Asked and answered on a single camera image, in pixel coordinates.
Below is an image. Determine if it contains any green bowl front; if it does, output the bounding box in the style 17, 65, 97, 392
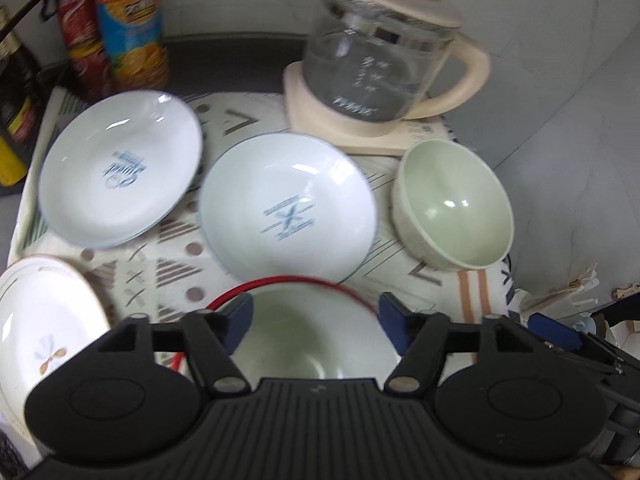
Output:
226, 283, 402, 389

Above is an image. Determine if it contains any green bowl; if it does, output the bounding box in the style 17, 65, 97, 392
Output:
226, 283, 402, 389
390, 139, 514, 271

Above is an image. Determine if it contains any red and black bowl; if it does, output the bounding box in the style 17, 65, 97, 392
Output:
169, 275, 378, 372

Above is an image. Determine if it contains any green bowl back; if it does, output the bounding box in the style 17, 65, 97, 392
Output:
390, 139, 514, 271

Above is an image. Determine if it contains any small white bakery bowl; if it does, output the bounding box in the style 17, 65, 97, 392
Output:
198, 132, 378, 282

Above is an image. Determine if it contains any white plate flower pattern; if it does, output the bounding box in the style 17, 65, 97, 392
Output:
1, 256, 110, 434

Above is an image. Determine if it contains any white plate blue script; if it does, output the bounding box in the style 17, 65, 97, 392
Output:
38, 90, 204, 249

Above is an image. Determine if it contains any patterned fringed table cloth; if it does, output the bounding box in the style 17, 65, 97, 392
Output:
6, 86, 516, 470

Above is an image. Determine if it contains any cream kettle base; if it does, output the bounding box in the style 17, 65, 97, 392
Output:
283, 62, 454, 157

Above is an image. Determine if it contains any red soda can lower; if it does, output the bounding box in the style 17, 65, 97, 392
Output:
68, 41, 116, 102

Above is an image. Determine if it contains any red soda can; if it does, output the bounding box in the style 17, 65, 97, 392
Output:
68, 41, 116, 102
55, 0, 100, 50

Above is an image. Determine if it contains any dark soy sauce jug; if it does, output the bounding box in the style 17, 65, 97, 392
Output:
1, 32, 44, 188

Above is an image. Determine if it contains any orange juice bottle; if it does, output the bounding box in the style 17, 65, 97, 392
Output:
96, 0, 168, 91

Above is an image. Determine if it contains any red soda can upper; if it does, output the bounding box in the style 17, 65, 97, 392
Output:
55, 0, 100, 50

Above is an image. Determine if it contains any black metal spice rack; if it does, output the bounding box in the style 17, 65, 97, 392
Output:
0, 0, 64, 196

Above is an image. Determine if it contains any glass kettle cream handle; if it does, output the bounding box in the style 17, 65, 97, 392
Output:
302, 0, 490, 124

